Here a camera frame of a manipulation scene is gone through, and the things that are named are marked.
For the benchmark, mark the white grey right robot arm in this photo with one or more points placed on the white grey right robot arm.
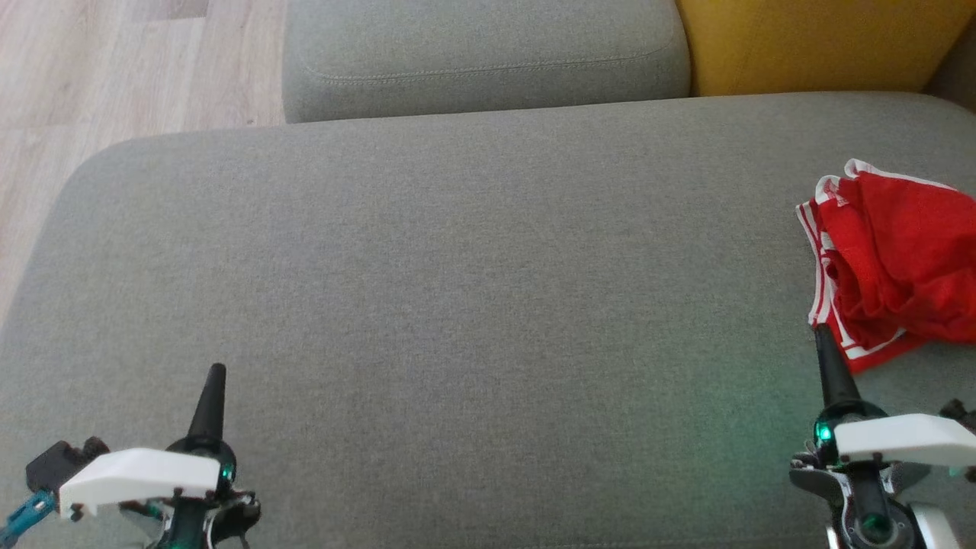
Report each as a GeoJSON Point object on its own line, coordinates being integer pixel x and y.
{"type": "Point", "coordinates": [869, 518]}

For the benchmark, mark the long yellow sofa back cushion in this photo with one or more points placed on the long yellow sofa back cushion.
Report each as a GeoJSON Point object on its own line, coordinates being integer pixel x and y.
{"type": "Point", "coordinates": [823, 42]}

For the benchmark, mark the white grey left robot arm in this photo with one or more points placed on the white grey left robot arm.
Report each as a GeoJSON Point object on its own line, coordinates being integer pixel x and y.
{"type": "Point", "coordinates": [187, 540]}

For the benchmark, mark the large grey sofa seat cushion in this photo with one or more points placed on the large grey sofa seat cushion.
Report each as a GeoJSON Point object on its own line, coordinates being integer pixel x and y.
{"type": "Point", "coordinates": [488, 46]}

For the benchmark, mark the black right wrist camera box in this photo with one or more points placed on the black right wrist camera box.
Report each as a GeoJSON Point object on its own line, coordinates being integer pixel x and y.
{"type": "Point", "coordinates": [961, 415]}

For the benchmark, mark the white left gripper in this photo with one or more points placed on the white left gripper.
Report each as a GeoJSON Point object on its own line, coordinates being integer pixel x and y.
{"type": "Point", "coordinates": [137, 476]}

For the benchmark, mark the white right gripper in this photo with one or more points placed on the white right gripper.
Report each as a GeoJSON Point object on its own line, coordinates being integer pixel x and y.
{"type": "Point", "coordinates": [907, 441]}

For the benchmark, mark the red basketball jersey number 23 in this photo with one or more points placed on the red basketball jersey number 23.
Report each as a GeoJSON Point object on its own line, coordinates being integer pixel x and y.
{"type": "Point", "coordinates": [907, 259]}

